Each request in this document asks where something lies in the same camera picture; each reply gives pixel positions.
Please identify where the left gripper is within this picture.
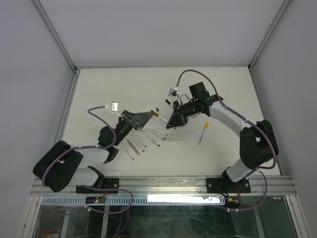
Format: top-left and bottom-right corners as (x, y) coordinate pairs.
(112, 110), (154, 146)

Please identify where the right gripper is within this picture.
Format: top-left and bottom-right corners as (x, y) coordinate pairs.
(166, 100), (199, 129)

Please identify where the green cap rainbow marker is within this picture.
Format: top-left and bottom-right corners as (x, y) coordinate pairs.
(141, 130), (160, 147)

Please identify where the translucent grey highlighter pen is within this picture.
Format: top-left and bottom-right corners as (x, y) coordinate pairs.
(127, 140), (140, 156)

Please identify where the pink cap acrylic marker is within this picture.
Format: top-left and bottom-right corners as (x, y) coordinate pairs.
(131, 135), (145, 152)

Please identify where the magenta cap acrylic marker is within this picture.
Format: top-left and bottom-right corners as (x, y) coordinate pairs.
(122, 144), (135, 161)

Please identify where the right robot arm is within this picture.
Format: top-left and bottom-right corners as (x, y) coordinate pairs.
(166, 82), (279, 192)

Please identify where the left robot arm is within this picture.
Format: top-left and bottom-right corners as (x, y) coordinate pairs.
(33, 108), (155, 193)

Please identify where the yellow cap long marker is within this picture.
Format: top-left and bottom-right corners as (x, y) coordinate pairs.
(199, 122), (209, 146)

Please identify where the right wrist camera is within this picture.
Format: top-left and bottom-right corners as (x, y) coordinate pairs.
(168, 86), (180, 100)

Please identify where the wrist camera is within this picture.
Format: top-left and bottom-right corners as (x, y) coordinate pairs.
(168, 86), (180, 100)
(105, 101), (121, 117)

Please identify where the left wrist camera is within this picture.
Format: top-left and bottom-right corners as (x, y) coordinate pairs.
(105, 101), (121, 117)

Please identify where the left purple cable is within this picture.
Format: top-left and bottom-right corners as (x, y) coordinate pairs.
(41, 106), (134, 214)

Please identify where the purple cable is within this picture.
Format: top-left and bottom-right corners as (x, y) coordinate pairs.
(177, 69), (278, 213)
(41, 106), (134, 214)

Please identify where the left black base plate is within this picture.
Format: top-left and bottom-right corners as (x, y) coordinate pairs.
(76, 177), (120, 194)

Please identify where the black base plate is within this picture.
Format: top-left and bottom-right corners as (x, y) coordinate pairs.
(206, 178), (251, 194)
(76, 177), (120, 194)

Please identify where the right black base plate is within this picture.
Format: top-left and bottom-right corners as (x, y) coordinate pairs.
(206, 178), (251, 194)

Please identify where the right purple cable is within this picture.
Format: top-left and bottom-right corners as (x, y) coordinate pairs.
(177, 69), (278, 213)

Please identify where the left aluminium frame post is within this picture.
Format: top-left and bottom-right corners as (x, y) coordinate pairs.
(32, 0), (80, 75)

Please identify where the aluminium frame post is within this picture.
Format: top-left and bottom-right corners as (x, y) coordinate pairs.
(32, 0), (80, 75)
(247, 0), (293, 72)

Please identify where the aluminium mounting rail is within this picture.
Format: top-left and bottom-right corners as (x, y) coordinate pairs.
(32, 175), (297, 196)

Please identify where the grey slotted cable duct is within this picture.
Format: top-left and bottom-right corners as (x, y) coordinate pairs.
(42, 194), (225, 206)

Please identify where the right aluminium frame post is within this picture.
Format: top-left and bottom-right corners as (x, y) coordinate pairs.
(247, 0), (293, 72)

